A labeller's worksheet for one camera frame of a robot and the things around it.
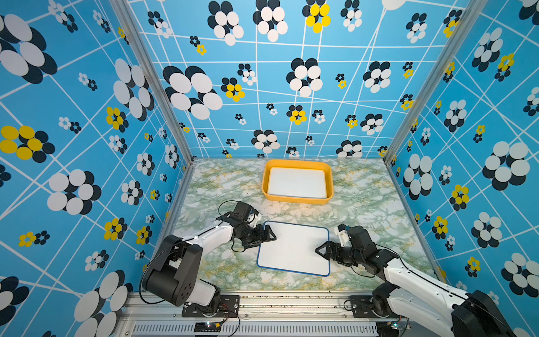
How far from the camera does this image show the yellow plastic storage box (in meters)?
0.99

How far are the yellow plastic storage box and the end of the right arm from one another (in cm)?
26

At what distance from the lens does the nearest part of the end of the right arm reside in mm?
616
